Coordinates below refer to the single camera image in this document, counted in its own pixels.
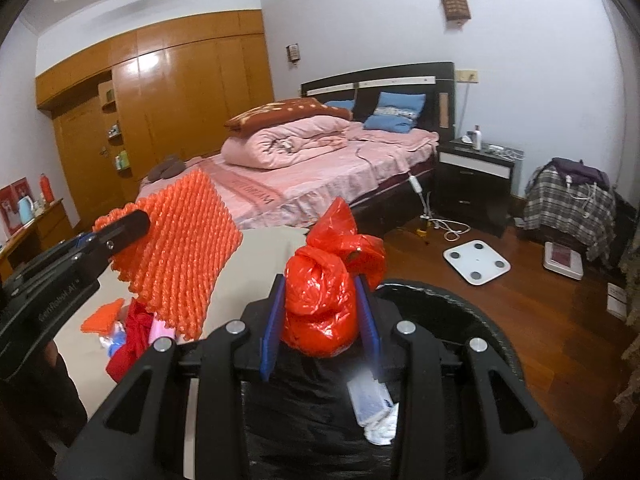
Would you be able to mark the bed with pink sheet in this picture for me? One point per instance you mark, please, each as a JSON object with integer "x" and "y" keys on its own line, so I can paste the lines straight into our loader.
{"x": 300, "y": 185}

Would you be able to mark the purple bag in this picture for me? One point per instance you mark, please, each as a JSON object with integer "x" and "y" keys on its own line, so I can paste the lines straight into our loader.
{"x": 580, "y": 167}

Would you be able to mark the wall socket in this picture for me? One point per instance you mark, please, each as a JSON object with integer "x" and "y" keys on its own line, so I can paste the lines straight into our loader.
{"x": 468, "y": 76}

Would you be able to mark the folded pink quilt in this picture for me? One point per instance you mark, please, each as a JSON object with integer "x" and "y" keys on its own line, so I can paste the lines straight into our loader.
{"x": 280, "y": 145}

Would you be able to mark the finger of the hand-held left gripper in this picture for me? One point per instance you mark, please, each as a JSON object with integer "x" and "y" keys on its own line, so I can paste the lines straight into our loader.
{"x": 120, "y": 232}

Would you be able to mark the white bathroom scale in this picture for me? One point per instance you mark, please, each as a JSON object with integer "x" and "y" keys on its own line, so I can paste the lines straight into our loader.
{"x": 477, "y": 262}

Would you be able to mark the brown patterned pillow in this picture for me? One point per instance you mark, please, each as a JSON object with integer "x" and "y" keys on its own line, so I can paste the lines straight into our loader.
{"x": 285, "y": 110}

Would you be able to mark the wooden wardrobe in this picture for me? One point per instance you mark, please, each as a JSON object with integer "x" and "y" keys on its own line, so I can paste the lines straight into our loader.
{"x": 175, "y": 85}

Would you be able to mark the beige tablecloth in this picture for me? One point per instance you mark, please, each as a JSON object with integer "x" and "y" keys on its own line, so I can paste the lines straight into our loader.
{"x": 250, "y": 260}

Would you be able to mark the white bottle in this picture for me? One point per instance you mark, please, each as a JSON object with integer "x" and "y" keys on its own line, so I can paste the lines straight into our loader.
{"x": 476, "y": 139}

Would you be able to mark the black trash bin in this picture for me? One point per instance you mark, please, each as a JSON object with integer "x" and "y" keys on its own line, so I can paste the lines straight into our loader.
{"x": 450, "y": 300}

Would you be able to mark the small wall device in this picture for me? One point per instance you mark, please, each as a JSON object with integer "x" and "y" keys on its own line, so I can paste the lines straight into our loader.
{"x": 293, "y": 52}

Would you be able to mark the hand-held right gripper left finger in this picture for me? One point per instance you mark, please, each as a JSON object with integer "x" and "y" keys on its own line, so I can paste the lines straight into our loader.
{"x": 272, "y": 330}

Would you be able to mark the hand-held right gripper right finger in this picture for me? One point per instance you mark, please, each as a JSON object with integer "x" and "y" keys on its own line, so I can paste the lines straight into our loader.
{"x": 367, "y": 325}

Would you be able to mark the red plastic bag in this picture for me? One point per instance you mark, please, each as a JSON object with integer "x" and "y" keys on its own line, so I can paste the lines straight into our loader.
{"x": 315, "y": 300}

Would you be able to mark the red thermos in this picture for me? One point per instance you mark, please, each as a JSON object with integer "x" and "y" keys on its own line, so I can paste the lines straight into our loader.
{"x": 46, "y": 190}

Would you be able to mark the blue pillow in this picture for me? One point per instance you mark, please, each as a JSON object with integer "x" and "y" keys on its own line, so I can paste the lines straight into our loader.
{"x": 340, "y": 105}
{"x": 395, "y": 110}

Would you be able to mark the green container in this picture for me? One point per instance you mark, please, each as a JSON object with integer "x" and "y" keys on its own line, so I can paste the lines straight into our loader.
{"x": 121, "y": 161}

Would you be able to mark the patterned curtain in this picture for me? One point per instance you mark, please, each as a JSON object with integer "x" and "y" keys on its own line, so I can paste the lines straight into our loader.
{"x": 631, "y": 310}

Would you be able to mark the blue plastic bag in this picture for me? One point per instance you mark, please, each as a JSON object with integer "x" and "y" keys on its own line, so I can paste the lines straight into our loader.
{"x": 117, "y": 342}

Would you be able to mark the red framed photo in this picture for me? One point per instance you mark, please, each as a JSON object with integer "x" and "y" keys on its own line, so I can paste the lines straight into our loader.
{"x": 12, "y": 207}

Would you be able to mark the plaid cloth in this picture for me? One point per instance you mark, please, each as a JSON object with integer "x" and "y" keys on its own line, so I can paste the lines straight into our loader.
{"x": 565, "y": 205}

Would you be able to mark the person's left forearm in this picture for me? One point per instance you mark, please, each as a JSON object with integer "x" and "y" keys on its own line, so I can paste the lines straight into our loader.
{"x": 30, "y": 410}

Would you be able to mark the red knit glove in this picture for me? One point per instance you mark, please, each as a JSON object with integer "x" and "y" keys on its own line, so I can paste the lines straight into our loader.
{"x": 132, "y": 345}

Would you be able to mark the orange foam net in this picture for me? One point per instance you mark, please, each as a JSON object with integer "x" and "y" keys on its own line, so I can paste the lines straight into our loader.
{"x": 185, "y": 250}

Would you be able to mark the pink wrapper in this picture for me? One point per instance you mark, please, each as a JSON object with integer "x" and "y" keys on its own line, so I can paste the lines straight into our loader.
{"x": 162, "y": 330}

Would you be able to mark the white scale with red panel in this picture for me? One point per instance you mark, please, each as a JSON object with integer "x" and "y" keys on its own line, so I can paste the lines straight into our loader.
{"x": 562, "y": 260}

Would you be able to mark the white power strip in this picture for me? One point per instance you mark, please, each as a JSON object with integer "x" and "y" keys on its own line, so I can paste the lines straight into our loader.
{"x": 415, "y": 183}

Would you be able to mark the crumpled white tissue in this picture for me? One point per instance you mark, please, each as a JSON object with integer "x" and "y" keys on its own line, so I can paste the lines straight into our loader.
{"x": 382, "y": 430}

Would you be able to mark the black and white nightstand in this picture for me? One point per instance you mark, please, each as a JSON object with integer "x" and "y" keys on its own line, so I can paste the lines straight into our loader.
{"x": 475, "y": 190}

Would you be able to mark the white packet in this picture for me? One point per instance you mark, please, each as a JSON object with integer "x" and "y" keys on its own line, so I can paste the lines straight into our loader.
{"x": 367, "y": 400}

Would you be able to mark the pale blue kettle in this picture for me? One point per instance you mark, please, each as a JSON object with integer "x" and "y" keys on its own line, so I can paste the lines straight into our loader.
{"x": 26, "y": 210}

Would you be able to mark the small orange foam piece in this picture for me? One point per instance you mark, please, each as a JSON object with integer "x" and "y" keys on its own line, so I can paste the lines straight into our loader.
{"x": 102, "y": 317}

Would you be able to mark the wooden desk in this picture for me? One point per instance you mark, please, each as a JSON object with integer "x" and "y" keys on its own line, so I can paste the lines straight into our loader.
{"x": 50, "y": 225}

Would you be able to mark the brown wall ornament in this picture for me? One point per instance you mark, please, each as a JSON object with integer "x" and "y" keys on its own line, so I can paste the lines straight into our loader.
{"x": 455, "y": 5}

